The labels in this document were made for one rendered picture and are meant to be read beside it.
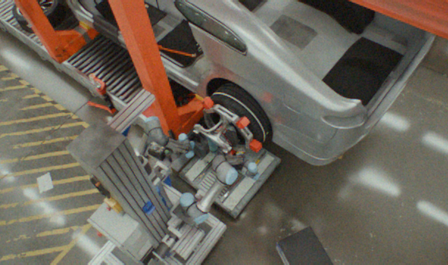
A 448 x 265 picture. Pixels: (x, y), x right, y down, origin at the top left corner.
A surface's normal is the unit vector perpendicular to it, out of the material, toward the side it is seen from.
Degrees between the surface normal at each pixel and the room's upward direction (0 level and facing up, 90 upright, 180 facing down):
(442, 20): 0
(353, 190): 0
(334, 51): 19
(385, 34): 0
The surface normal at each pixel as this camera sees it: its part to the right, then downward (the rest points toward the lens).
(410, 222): -0.07, -0.54
